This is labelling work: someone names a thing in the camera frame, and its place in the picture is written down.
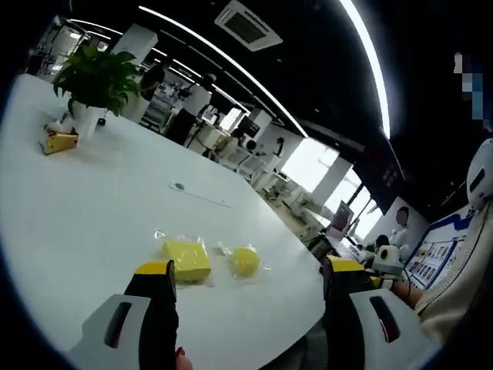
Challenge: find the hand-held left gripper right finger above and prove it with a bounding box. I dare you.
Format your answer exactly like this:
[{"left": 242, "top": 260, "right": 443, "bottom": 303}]
[{"left": 320, "top": 255, "right": 438, "bottom": 370}]

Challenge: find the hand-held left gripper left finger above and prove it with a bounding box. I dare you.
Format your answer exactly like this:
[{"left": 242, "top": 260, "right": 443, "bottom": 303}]
[{"left": 68, "top": 259, "right": 180, "bottom": 370}]

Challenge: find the rectangular yellow silicone block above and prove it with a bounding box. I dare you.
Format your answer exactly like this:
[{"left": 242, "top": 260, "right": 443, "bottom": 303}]
[{"left": 161, "top": 239, "right": 213, "bottom": 282}]

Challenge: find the round yellow silicone block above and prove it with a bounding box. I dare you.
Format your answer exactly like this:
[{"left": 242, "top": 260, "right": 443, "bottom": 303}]
[{"left": 230, "top": 246, "right": 261, "bottom": 278}]

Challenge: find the person's left hand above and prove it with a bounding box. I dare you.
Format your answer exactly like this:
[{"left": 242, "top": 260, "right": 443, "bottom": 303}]
[{"left": 175, "top": 346, "right": 194, "bottom": 370}]

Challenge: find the computer monitor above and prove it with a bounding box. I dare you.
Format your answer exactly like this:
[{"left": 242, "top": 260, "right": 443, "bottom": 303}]
[{"left": 326, "top": 200, "right": 355, "bottom": 242}]

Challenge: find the person's beige shirt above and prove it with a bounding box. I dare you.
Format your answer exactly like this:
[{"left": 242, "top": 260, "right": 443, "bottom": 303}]
[{"left": 414, "top": 200, "right": 493, "bottom": 346}]

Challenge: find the white chest-worn device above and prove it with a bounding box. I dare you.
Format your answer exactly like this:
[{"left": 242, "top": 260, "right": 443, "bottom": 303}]
[{"left": 464, "top": 137, "right": 493, "bottom": 211}]

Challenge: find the curved ceiling light strip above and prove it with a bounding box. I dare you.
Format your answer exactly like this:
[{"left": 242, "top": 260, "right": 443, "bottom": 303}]
[{"left": 338, "top": 0, "right": 392, "bottom": 140}]

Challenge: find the yellow tissue box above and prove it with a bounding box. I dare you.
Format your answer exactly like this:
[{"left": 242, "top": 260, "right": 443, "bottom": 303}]
[{"left": 38, "top": 129, "right": 80, "bottom": 156}]

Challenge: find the white plant pot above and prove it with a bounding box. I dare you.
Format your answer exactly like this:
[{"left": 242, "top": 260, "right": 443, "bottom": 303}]
[{"left": 70, "top": 99, "right": 108, "bottom": 140}]

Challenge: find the green potted plant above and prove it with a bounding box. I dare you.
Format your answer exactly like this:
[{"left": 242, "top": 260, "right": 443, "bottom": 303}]
[{"left": 52, "top": 45, "right": 142, "bottom": 117}]

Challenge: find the long ceiling light strip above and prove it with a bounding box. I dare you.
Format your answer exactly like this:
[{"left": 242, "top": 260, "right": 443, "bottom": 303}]
[{"left": 137, "top": 5, "right": 310, "bottom": 139}]

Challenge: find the ceiling air conditioner vent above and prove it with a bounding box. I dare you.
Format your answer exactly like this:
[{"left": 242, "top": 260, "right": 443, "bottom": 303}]
[{"left": 213, "top": 0, "right": 284, "bottom": 53}]

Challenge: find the blue wall poster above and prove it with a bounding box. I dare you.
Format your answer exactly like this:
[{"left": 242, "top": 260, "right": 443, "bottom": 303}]
[{"left": 402, "top": 214, "right": 477, "bottom": 290}]

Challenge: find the black wall screen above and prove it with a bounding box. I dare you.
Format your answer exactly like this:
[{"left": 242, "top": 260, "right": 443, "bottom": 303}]
[{"left": 352, "top": 129, "right": 406, "bottom": 217}]

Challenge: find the table cable outlet cover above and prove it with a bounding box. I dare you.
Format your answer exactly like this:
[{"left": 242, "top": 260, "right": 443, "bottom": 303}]
[{"left": 168, "top": 180, "right": 232, "bottom": 209}]

